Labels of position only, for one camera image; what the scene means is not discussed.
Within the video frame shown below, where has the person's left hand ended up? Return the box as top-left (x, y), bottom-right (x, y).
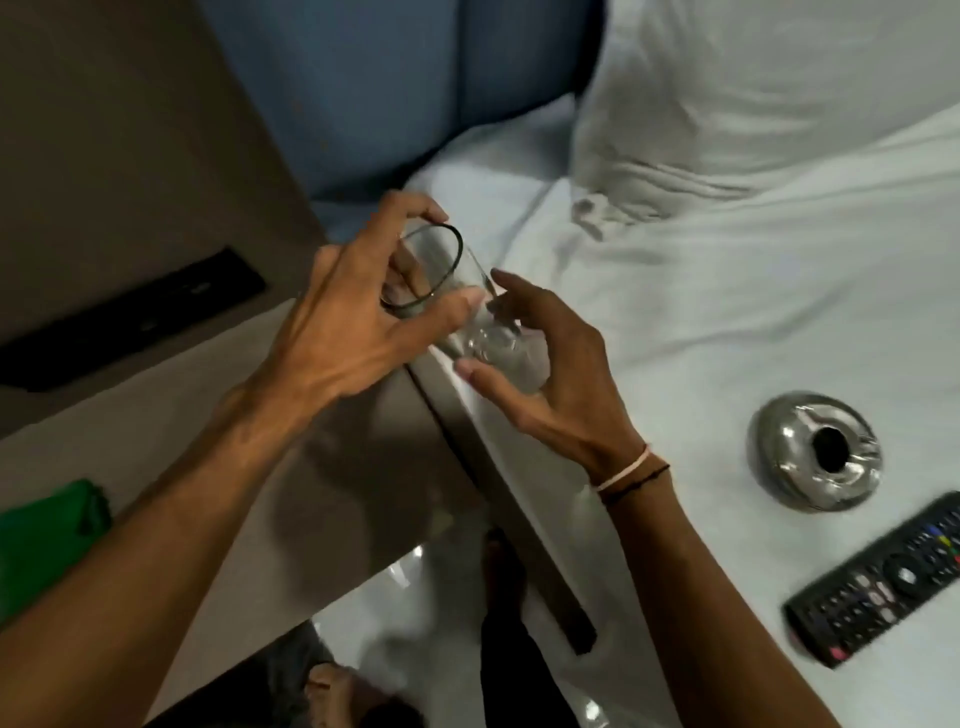
top-left (242, 190), bottom-right (486, 420)

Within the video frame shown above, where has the person's right hand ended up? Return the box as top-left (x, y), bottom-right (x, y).
top-left (454, 270), bottom-right (654, 487)

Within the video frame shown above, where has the clear drinking glass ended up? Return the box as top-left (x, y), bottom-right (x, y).
top-left (378, 223), bottom-right (550, 396)

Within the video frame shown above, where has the person's left forearm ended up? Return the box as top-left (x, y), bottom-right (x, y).
top-left (0, 375), bottom-right (331, 728)

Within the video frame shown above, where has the person's right forearm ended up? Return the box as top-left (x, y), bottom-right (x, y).
top-left (600, 468), bottom-right (852, 728)

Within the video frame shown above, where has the blue padded headboard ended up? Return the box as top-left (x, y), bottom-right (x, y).
top-left (193, 0), bottom-right (610, 205)

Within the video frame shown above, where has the white bed sheet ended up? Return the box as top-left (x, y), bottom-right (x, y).
top-left (311, 93), bottom-right (960, 728)

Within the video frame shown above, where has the person's right leg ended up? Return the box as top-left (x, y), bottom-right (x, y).
top-left (478, 525), bottom-right (605, 728)

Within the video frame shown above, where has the person's leg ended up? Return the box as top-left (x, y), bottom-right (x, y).
top-left (478, 525), bottom-right (605, 728)
top-left (243, 621), bottom-right (425, 728)

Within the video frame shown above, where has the round steel ashtray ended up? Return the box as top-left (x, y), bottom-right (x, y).
top-left (746, 390), bottom-right (885, 516)

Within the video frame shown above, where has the person's left leg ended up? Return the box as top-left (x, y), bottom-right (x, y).
top-left (243, 621), bottom-right (425, 728)

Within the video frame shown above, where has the white pillow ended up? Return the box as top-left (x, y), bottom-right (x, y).
top-left (568, 0), bottom-right (960, 243)

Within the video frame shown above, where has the black remote control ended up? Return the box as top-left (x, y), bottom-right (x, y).
top-left (782, 491), bottom-right (960, 670)

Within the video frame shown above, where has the green cloth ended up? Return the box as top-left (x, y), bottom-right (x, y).
top-left (0, 479), bottom-right (114, 630)

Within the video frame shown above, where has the brown bed frame edge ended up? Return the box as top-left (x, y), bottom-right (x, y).
top-left (403, 364), bottom-right (600, 657)

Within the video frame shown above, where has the white thread bracelet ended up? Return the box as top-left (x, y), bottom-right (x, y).
top-left (594, 444), bottom-right (654, 493)

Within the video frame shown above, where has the black thread bracelet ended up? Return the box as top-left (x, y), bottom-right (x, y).
top-left (601, 465), bottom-right (672, 506)

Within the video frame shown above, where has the black switch panel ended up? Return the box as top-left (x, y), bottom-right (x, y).
top-left (0, 246), bottom-right (270, 393)

